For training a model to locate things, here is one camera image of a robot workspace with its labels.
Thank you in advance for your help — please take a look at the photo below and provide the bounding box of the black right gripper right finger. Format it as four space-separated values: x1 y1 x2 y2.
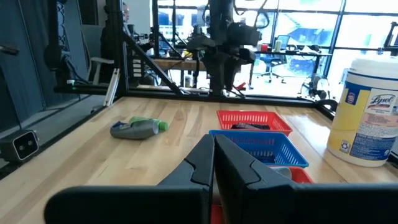
214 134 398 224

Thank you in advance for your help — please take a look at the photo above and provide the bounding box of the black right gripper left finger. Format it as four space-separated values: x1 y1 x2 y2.
43 134 216 224

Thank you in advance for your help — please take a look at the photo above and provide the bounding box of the green toiletry bottle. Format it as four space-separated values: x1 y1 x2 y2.
129 116 169 131

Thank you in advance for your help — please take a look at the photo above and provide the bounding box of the red plastic basket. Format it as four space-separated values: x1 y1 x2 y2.
216 110 293 137
210 166 314 224

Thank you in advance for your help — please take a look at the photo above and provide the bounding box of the blue plastic basket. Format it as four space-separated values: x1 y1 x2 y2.
208 129 310 169

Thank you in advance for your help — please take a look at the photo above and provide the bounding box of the yellow white wipes canister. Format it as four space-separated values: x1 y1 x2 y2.
326 57 398 168

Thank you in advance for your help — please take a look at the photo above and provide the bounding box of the white aluminium bar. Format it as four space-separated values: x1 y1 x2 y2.
103 68 121 107

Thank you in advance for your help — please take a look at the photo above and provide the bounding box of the wooden table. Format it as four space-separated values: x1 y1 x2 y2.
152 58 208 72

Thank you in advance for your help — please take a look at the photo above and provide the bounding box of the blue office chair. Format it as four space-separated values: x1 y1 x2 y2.
257 34 292 84

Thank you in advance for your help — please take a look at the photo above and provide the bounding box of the white chair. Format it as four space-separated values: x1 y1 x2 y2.
88 57 115 85

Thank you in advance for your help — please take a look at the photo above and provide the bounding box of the black desk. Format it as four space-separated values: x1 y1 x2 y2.
248 49 333 77

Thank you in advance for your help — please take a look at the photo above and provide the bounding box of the person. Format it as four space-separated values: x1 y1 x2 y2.
99 1 156 86

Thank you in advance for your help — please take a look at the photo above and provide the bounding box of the black table-level camera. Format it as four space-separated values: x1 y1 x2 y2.
0 129 40 163

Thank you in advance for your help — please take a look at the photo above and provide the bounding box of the black aluminium rig frame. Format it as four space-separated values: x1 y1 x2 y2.
52 0 340 121

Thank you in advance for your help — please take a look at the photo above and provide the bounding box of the black cable bundle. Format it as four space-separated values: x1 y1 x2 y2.
43 30 91 85

